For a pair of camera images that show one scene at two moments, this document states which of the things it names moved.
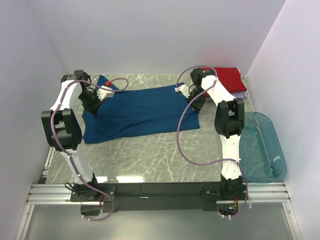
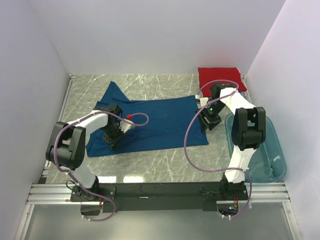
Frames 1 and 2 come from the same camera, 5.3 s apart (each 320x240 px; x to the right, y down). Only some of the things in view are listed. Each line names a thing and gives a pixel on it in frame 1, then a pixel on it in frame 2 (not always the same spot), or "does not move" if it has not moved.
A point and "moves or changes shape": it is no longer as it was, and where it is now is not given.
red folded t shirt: x=230 y=79 does not move
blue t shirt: x=128 y=114 moves or changes shape
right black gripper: x=197 y=106 -> x=213 y=121
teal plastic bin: x=260 y=151 does not move
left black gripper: x=92 y=109 -> x=113 y=142
